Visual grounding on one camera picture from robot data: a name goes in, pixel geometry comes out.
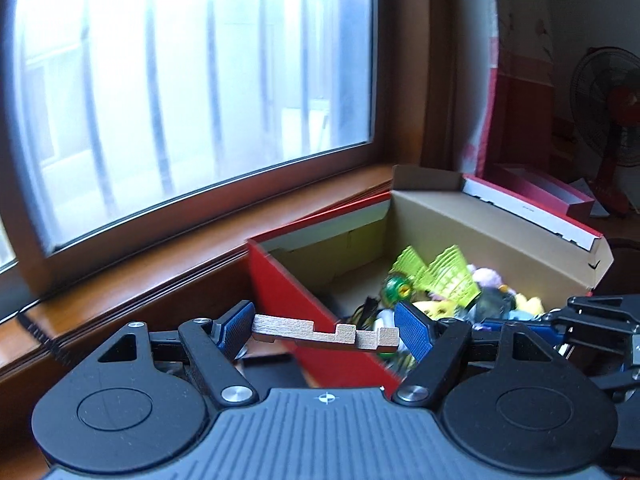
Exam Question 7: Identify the notched wooden block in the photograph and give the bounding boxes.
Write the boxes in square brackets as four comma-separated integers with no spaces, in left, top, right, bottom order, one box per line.
[252,314,400,353]

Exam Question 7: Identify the yellow green shuttlecock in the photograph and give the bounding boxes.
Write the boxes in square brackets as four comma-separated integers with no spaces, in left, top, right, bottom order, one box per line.
[390,245,480,308]

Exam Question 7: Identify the red cardboard box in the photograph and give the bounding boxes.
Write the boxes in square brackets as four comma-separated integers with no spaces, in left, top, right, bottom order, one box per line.
[246,164,615,396]

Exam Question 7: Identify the black standing fan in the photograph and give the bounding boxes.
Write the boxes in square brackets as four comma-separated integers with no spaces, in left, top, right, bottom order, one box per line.
[570,47,639,216]

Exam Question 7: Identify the black ridged strap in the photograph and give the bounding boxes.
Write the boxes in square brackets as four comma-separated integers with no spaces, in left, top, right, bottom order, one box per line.
[16,309,76,366]

